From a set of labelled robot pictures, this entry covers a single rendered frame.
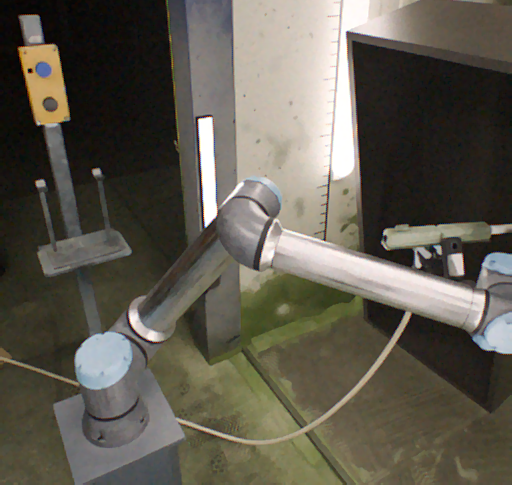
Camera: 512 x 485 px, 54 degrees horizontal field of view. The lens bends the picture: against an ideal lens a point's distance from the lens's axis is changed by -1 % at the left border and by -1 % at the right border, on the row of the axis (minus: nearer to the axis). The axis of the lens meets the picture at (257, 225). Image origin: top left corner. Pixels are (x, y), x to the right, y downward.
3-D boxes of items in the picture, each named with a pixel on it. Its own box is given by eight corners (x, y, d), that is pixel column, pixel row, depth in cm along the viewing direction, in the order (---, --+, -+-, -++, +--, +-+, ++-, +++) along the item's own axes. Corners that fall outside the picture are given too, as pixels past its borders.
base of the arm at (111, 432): (92, 459, 136) (85, 435, 131) (76, 410, 150) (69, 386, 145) (158, 430, 144) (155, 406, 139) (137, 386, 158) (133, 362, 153)
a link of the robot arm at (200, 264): (93, 348, 149) (230, 182, 108) (123, 312, 164) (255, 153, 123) (133, 379, 151) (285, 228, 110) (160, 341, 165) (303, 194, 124)
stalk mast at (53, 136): (107, 364, 253) (36, 14, 172) (110, 372, 249) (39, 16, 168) (95, 369, 251) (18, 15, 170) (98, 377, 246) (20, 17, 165)
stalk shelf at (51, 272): (114, 230, 216) (113, 227, 215) (130, 254, 199) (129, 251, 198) (38, 249, 203) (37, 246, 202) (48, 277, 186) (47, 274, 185)
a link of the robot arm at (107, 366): (72, 410, 138) (59, 363, 129) (105, 366, 152) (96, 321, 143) (121, 424, 134) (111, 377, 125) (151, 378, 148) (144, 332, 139)
